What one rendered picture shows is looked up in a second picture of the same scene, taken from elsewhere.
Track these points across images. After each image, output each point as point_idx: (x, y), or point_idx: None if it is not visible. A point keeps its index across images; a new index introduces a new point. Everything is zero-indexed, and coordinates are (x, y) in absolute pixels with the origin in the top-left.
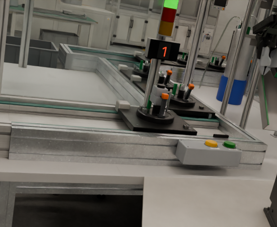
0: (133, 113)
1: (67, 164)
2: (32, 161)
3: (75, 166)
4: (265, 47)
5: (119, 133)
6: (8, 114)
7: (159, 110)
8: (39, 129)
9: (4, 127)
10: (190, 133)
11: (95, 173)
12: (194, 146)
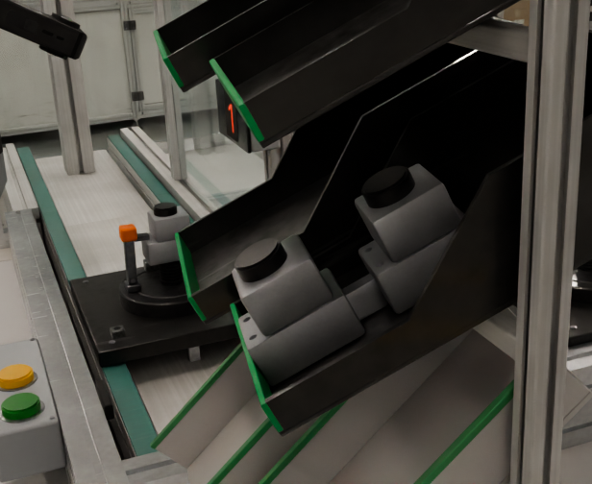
0: None
1: (13, 302)
2: (13, 278)
3: (6, 309)
4: None
5: (29, 277)
6: (142, 213)
7: (162, 275)
8: (9, 226)
9: (12, 210)
10: (95, 350)
11: None
12: None
